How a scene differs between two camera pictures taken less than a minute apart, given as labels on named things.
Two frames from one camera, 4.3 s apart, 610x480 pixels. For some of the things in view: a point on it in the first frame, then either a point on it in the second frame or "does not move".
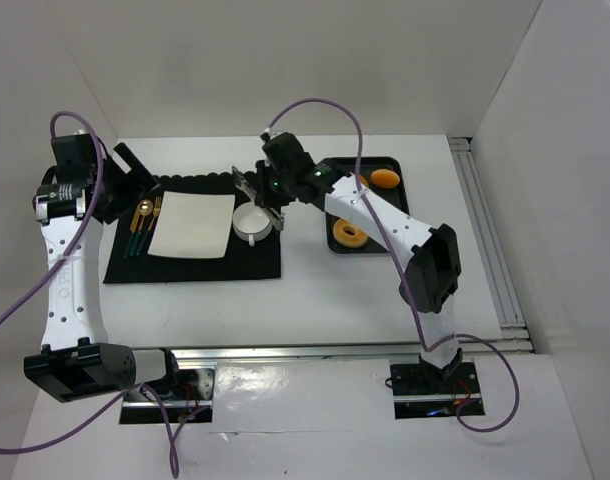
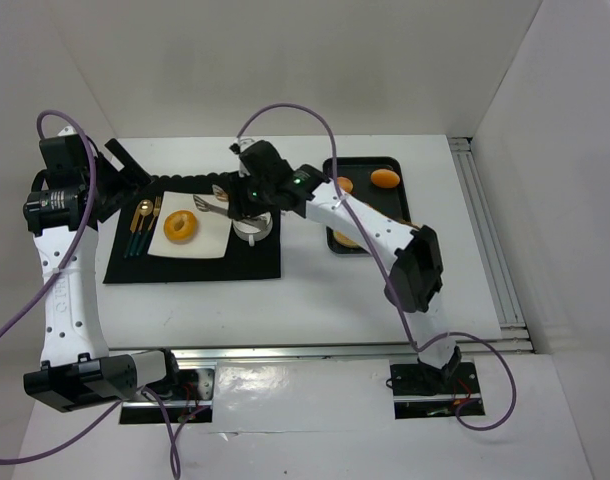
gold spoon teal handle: (145, 208) does not move
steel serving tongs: (276, 219) to (221, 194)
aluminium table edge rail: (292, 354) does not move
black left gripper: (123, 179) does not move
